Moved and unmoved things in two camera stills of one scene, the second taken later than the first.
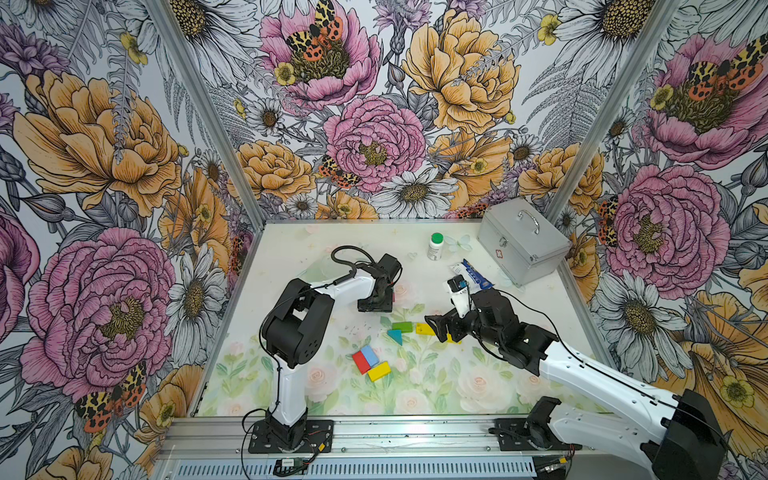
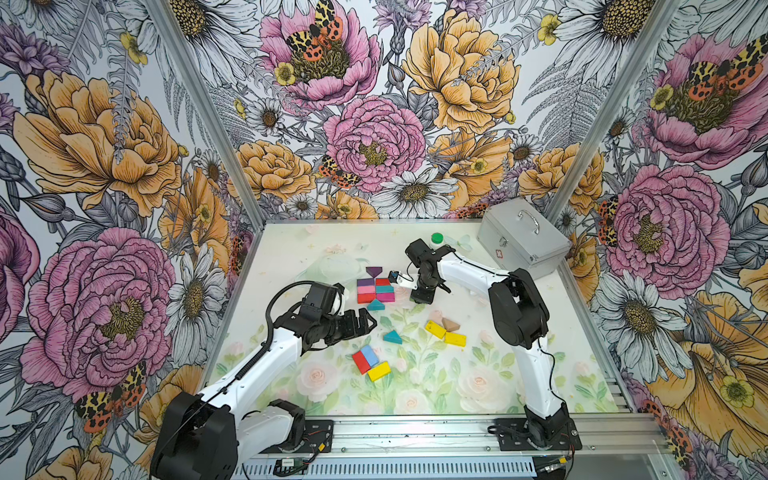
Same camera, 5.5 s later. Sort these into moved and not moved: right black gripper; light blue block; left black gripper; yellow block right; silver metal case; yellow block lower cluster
Moved: right black gripper; left black gripper
Not moved: yellow block right; silver metal case; light blue block; yellow block lower cluster
